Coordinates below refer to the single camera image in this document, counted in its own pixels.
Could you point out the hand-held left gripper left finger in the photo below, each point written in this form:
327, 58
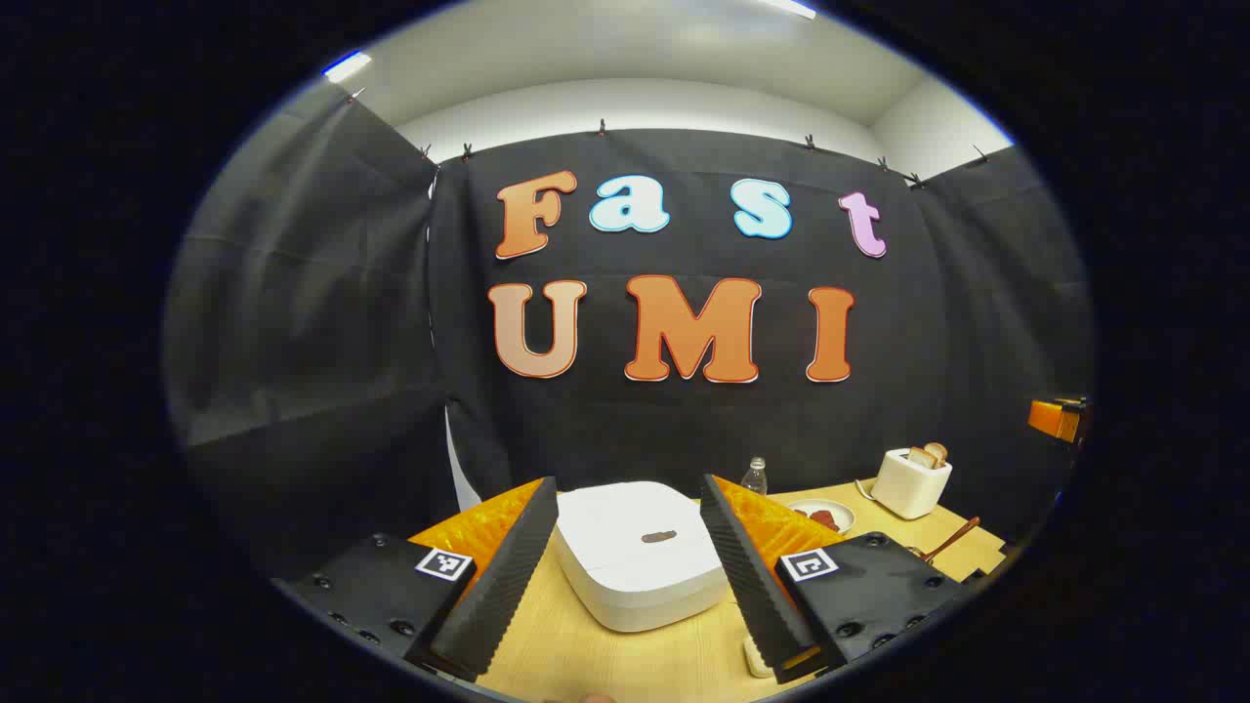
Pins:
508, 576

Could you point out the black backdrop cloth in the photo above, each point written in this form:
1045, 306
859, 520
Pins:
391, 293

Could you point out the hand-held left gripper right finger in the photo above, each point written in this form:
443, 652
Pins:
747, 576

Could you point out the white toaster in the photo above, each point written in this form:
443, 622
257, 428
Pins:
906, 488

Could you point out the brown wooden spoon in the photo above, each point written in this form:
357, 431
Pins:
952, 538

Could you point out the toast slice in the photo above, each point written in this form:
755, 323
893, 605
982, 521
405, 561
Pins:
937, 451
920, 457

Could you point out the ceiling light panel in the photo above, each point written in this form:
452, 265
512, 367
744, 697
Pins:
789, 8
348, 66

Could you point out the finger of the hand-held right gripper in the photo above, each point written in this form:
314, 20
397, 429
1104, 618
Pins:
1053, 420

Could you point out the clear plastic water bottle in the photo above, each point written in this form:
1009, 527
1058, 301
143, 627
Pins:
754, 479

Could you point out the cream square dish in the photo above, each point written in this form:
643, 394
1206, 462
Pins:
758, 659

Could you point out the white rice cooker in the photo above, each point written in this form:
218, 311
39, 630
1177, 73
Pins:
625, 552

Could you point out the white round plate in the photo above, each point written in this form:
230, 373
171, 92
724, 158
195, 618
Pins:
840, 508

